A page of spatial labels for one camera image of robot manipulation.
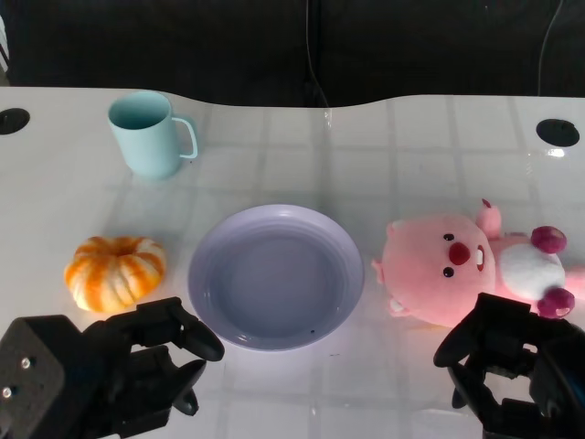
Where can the lavender round plate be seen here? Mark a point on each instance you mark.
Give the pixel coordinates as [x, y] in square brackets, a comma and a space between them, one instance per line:
[276, 277]

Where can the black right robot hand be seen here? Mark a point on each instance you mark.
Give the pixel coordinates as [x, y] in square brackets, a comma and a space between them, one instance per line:
[516, 361]

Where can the light blue mug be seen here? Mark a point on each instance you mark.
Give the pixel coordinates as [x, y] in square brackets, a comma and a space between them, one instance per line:
[144, 135]

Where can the pink plush beaver doll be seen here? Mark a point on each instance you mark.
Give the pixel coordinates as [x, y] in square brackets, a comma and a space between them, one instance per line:
[439, 265]

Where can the black sofa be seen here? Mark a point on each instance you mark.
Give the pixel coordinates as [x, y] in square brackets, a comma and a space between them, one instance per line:
[292, 46]

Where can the orange white striped pumpkin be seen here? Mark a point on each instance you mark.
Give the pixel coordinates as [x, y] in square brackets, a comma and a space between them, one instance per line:
[114, 272]

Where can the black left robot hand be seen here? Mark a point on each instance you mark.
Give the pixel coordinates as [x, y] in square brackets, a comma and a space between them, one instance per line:
[55, 366]

